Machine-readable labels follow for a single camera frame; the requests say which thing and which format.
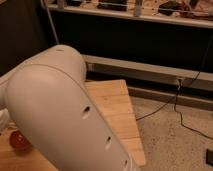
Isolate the black cable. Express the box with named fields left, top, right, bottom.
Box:
left=134, top=33, right=213, bottom=141

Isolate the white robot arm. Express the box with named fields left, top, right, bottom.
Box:
left=0, top=45, right=141, bottom=171

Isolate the metal pole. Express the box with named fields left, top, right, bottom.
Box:
left=44, top=0, right=59, bottom=45

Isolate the black box on floor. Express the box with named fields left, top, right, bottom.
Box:
left=206, top=149, right=213, bottom=166

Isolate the orange ceramic bowl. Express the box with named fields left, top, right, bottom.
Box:
left=9, top=130, right=32, bottom=150

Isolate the wooden table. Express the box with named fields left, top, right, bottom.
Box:
left=0, top=80, right=146, bottom=171

